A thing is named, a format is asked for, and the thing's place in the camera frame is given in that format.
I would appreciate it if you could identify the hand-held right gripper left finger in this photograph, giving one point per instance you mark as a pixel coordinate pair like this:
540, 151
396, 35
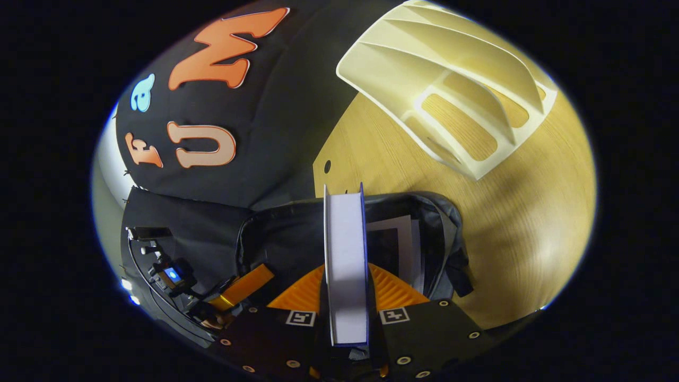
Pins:
265, 339

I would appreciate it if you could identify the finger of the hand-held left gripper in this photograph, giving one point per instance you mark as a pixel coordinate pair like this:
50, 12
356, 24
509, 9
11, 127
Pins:
244, 286

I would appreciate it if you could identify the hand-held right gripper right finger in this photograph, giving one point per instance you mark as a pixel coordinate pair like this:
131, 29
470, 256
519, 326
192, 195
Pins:
424, 339

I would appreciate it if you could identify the grey schoolbag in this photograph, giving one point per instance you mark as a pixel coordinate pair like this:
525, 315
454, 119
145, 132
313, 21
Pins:
286, 239

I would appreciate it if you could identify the blue cover book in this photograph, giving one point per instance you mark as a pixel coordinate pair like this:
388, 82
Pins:
347, 265

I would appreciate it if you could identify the cream plastic bookshelf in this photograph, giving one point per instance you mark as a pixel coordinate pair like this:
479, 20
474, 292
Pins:
424, 58

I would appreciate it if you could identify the black backdrop cloth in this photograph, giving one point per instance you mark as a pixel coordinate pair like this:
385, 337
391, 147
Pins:
276, 132

